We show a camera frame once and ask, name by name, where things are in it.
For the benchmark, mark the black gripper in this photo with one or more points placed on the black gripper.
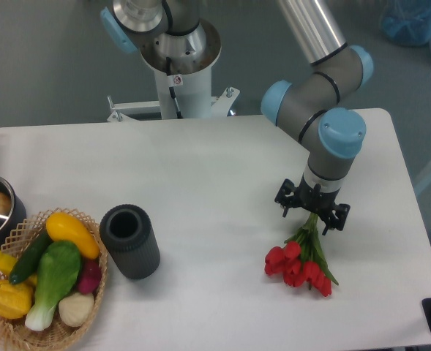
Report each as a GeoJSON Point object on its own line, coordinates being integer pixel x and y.
{"type": "Point", "coordinates": [316, 195]}

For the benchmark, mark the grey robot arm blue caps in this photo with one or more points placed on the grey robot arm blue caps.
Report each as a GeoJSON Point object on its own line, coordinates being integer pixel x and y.
{"type": "Point", "coordinates": [309, 113]}

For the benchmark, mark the red tulip bouquet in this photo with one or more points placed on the red tulip bouquet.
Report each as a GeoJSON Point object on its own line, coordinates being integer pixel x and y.
{"type": "Point", "coordinates": [301, 260]}

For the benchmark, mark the dark grey ribbed vase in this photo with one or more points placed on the dark grey ribbed vase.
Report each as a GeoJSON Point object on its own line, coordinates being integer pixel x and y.
{"type": "Point", "coordinates": [128, 235]}

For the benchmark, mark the blue plastic bag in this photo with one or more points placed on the blue plastic bag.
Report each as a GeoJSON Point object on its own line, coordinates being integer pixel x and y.
{"type": "Point", "coordinates": [407, 23]}

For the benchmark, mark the purple radish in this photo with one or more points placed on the purple radish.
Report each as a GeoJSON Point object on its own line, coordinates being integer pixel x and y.
{"type": "Point", "coordinates": [89, 278]}

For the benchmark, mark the yellow squash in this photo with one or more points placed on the yellow squash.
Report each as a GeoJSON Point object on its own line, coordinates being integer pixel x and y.
{"type": "Point", "coordinates": [65, 227]}

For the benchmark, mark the white garlic bulb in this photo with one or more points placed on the white garlic bulb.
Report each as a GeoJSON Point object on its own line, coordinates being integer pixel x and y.
{"type": "Point", "coordinates": [75, 309]}

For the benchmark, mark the green bok choy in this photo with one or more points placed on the green bok choy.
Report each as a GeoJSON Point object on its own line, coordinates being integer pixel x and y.
{"type": "Point", "coordinates": [56, 275]}

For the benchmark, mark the green cucumber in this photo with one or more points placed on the green cucumber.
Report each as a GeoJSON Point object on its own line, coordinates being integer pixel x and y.
{"type": "Point", "coordinates": [28, 262]}

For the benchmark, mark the small yellow gourd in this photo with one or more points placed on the small yellow gourd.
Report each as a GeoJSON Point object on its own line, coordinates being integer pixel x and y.
{"type": "Point", "coordinates": [7, 263]}

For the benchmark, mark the yellow bell pepper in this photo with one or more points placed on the yellow bell pepper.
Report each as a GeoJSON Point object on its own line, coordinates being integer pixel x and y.
{"type": "Point", "coordinates": [15, 299]}

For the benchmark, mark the woven wicker basket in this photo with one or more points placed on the woven wicker basket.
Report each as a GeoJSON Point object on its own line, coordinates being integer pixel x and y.
{"type": "Point", "coordinates": [14, 335]}

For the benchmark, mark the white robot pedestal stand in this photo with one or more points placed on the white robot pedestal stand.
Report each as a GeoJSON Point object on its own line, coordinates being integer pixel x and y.
{"type": "Point", "coordinates": [182, 67]}

